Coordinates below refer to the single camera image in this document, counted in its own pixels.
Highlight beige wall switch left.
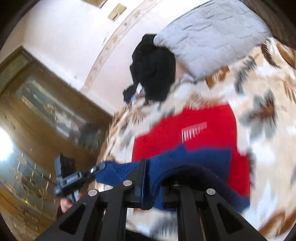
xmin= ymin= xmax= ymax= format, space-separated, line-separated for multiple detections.
xmin=108 ymin=4 xmax=127 ymax=21

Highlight red and navy boys sweater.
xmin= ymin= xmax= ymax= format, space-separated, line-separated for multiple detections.
xmin=96 ymin=104 xmax=250 ymax=212

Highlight small dark purple clothes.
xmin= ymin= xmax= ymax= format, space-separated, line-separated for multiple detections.
xmin=123 ymin=83 xmax=145 ymax=104

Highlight wooden glass panel door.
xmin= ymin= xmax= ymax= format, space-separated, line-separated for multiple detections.
xmin=1 ymin=47 xmax=111 ymax=240

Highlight person left hand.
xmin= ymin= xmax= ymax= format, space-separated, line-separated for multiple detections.
xmin=59 ymin=198 xmax=74 ymax=213

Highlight small framed wall panel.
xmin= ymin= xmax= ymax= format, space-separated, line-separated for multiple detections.
xmin=83 ymin=0 xmax=107 ymax=8

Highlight black garment pile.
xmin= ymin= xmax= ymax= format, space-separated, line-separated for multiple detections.
xmin=129 ymin=34 xmax=176 ymax=101

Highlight grey quilted pillow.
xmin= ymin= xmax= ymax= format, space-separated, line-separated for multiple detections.
xmin=154 ymin=1 xmax=271 ymax=79

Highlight striped floral brown cushion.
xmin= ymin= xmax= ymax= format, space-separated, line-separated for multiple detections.
xmin=241 ymin=0 xmax=295 ymax=49

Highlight leaf pattern beige blanket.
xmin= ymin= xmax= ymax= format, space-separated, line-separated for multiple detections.
xmin=98 ymin=38 xmax=295 ymax=240

